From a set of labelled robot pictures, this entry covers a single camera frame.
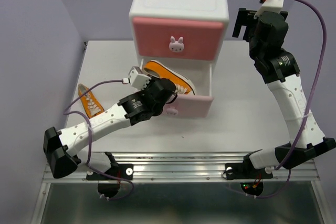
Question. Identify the light pink bottom drawer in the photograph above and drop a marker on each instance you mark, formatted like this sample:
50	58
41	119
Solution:
200	73

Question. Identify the pink bunny knob bottom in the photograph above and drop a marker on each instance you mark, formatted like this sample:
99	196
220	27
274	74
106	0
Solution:
172	111

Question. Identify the dark pink top drawer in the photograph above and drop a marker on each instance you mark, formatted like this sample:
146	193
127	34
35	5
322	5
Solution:
201	38

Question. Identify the pink bunny knob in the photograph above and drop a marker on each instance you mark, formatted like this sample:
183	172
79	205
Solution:
176	45
172	111

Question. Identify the orange sneaker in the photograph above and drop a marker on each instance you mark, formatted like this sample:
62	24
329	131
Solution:
183	84
89	102

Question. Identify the orange sneaker front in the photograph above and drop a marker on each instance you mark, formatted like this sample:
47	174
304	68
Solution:
89	102

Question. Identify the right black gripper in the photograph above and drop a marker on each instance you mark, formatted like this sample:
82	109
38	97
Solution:
246	17

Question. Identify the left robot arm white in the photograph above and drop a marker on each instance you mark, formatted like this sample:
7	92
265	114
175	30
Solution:
61	147

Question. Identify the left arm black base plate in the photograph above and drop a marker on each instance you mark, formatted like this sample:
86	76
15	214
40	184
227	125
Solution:
116	183

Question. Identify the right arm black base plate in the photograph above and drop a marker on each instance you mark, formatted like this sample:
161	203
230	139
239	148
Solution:
251	178

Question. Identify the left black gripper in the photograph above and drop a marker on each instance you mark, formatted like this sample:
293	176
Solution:
151	81

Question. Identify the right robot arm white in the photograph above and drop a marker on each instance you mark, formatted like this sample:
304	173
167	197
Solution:
281	74

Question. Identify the pink bunny knob top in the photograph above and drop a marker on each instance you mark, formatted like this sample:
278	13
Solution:
176	45

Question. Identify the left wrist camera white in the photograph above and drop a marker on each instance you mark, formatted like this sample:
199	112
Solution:
138	79

